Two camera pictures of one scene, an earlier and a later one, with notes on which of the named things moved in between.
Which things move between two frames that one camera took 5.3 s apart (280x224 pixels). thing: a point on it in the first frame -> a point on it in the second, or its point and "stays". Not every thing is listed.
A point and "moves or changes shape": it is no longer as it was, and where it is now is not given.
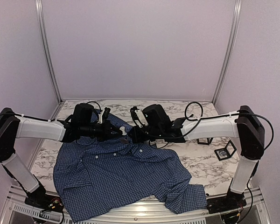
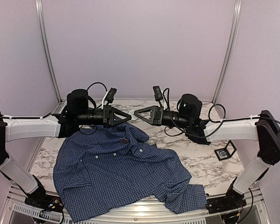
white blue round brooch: (222, 153) stays
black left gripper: (108, 128) -> (107, 115)
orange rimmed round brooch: (122, 128) moves or changes shape
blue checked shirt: (95, 178) stays
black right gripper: (136, 137) -> (154, 110)
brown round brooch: (124, 140) stays
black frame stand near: (227, 151) stays
